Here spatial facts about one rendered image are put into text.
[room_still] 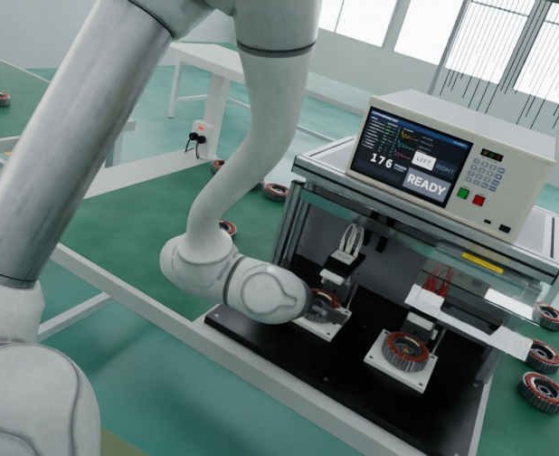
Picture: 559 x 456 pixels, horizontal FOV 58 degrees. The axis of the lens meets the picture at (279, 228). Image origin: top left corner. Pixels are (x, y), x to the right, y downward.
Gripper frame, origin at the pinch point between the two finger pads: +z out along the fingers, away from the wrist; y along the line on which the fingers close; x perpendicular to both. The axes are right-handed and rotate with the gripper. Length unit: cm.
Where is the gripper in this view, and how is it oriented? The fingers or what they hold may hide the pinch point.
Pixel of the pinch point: (313, 301)
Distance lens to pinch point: 124.8
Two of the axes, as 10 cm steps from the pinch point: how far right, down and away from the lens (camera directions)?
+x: 4.5, -8.9, 0.3
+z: 2.9, 1.8, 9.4
